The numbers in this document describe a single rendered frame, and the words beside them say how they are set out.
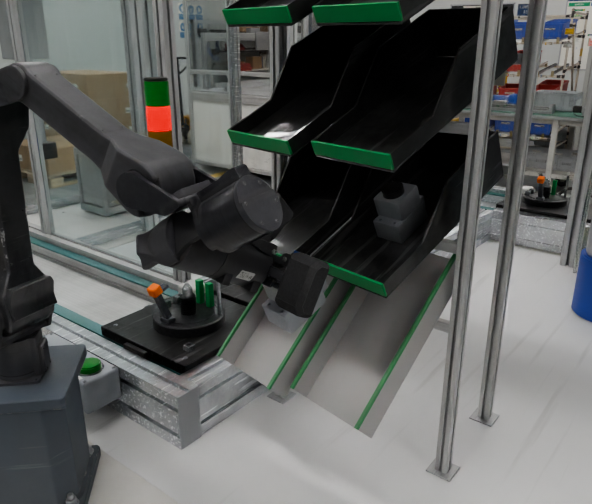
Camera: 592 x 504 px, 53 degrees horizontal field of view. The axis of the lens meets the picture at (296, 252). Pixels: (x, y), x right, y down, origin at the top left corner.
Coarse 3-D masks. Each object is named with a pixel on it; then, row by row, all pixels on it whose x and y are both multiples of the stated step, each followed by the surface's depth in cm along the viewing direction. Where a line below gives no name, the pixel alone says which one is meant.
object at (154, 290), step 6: (150, 288) 106; (156, 288) 106; (162, 288) 107; (150, 294) 106; (156, 294) 106; (156, 300) 107; (162, 300) 108; (162, 306) 108; (162, 312) 109; (168, 312) 109; (168, 318) 110
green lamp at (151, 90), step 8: (144, 88) 119; (152, 88) 118; (160, 88) 118; (168, 88) 120; (152, 96) 119; (160, 96) 119; (168, 96) 120; (152, 104) 119; (160, 104) 119; (168, 104) 121
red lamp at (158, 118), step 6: (150, 108) 120; (156, 108) 119; (162, 108) 120; (168, 108) 121; (150, 114) 120; (156, 114) 120; (162, 114) 120; (168, 114) 121; (150, 120) 121; (156, 120) 120; (162, 120) 121; (168, 120) 122; (150, 126) 121; (156, 126) 121; (162, 126) 121; (168, 126) 122
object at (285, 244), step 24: (288, 168) 94; (312, 168) 97; (336, 168) 100; (360, 168) 86; (288, 192) 95; (312, 192) 96; (336, 192) 94; (360, 192) 88; (312, 216) 91; (336, 216) 85; (288, 240) 88; (312, 240) 83
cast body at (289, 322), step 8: (264, 288) 70; (272, 288) 69; (272, 296) 70; (320, 296) 71; (264, 304) 71; (272, 304) 71; (320, 304) 72; (272, 312) 70; (280, 312) 69; (288, 312) 69; (272, 320) 72; (280, 320) 70; (288, 320) 69; (296, 320) 70; (304, 320) 71; (288, 328) 69; (296, 328) 70
